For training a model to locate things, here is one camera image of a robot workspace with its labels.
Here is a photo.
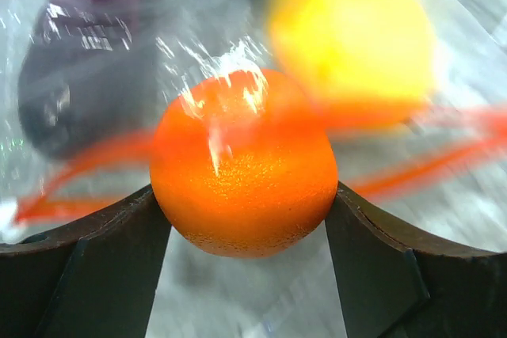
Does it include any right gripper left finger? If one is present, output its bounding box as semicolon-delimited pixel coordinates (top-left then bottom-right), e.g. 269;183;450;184
1;186;171;338

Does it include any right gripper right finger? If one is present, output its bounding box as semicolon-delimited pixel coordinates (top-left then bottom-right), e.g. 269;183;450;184
325;185;506;338

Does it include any fake orange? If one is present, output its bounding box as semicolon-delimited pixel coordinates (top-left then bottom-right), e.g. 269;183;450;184
150;69;338;258

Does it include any purple fake eggplant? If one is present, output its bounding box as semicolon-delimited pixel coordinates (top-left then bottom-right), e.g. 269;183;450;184
17;0;156;160

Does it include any clear zip top bag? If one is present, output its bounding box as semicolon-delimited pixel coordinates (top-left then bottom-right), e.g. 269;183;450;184
1;0;506;337

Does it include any yellow fake lemon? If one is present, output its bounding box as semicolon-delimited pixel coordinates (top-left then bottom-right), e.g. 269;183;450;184
265;0;436;129

